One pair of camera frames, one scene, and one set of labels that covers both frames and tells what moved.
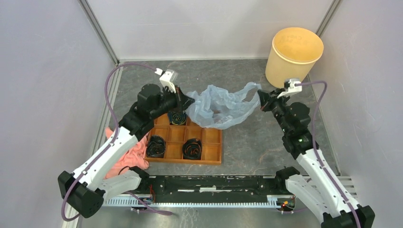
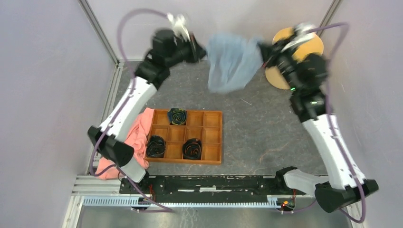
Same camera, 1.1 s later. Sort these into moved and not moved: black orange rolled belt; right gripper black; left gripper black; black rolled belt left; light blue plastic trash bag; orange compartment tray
Moved: left gripper black; light blue plastic trash bag; right gripper black
Not moved: orange compartment tray; black rolled belt left; black orange rolled belt
